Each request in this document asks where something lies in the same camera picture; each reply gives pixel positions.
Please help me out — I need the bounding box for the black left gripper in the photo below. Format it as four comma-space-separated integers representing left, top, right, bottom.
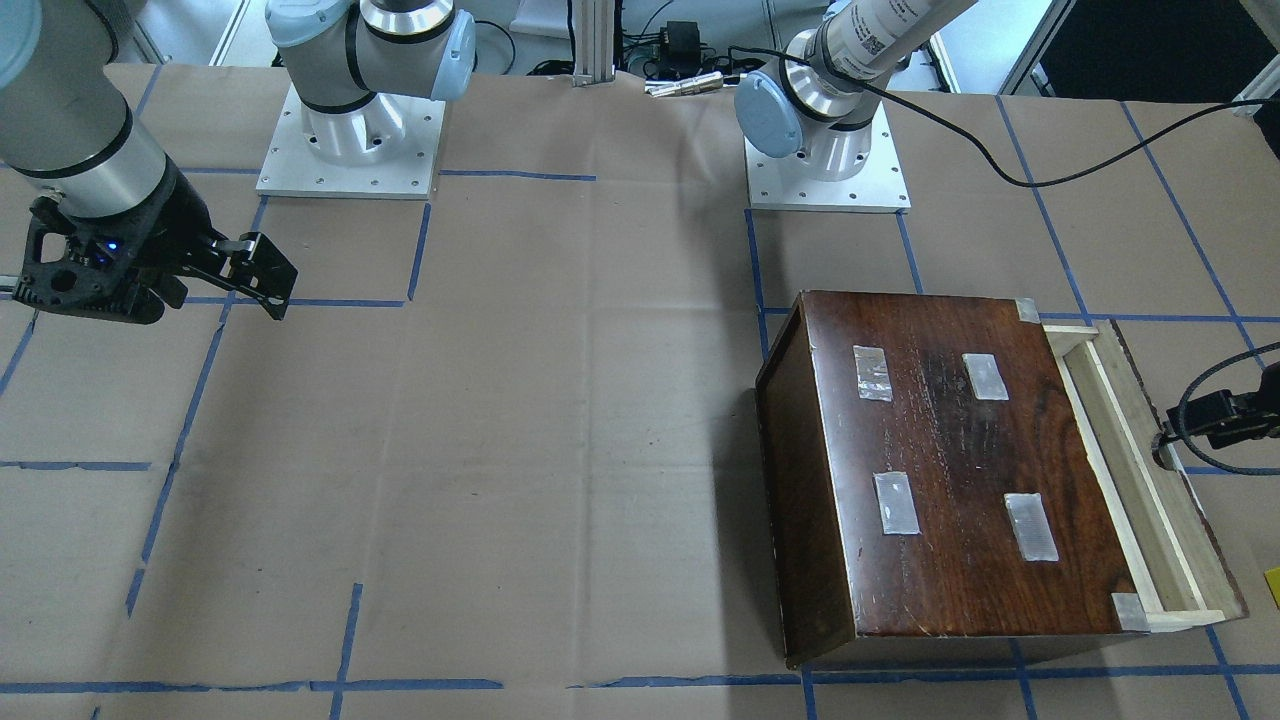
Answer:
1162, 389, 1279, 448

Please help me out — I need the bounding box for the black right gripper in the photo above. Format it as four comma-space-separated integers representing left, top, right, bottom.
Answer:
14, 161, 298, 324

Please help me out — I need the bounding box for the light wooden drawer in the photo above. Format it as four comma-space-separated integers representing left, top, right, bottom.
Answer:
1044, 322, 1249, 633

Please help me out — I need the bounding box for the yellow block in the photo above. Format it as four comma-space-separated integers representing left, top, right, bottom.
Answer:
1263, 568, 1280, 607

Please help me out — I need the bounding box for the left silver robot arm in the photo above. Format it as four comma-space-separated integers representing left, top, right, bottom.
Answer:
733, 1, 1279, 462

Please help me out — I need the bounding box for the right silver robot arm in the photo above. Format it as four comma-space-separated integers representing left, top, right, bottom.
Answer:
1, 1, 476, 324

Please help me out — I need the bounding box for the dark wooden drawer box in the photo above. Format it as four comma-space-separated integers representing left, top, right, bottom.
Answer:
755, 291, 1135, 669

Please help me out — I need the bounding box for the black power adapter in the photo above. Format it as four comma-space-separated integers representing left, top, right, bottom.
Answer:
658, 20, 701, 76

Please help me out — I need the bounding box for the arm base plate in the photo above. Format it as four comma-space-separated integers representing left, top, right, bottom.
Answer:
744, 108, 913, 213
256, 88, 449, 201

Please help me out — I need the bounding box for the aluminium frame post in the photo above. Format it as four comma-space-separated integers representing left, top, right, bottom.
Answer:
566, 1, 621, 87

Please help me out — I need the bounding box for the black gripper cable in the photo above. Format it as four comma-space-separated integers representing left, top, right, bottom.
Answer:
728, 44, 1263, 190

